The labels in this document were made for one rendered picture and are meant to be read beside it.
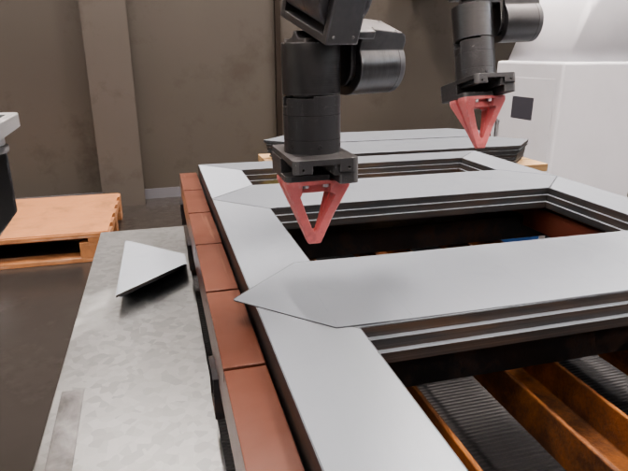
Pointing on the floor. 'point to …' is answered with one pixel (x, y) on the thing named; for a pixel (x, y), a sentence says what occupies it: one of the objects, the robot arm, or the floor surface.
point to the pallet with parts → (61, 227)
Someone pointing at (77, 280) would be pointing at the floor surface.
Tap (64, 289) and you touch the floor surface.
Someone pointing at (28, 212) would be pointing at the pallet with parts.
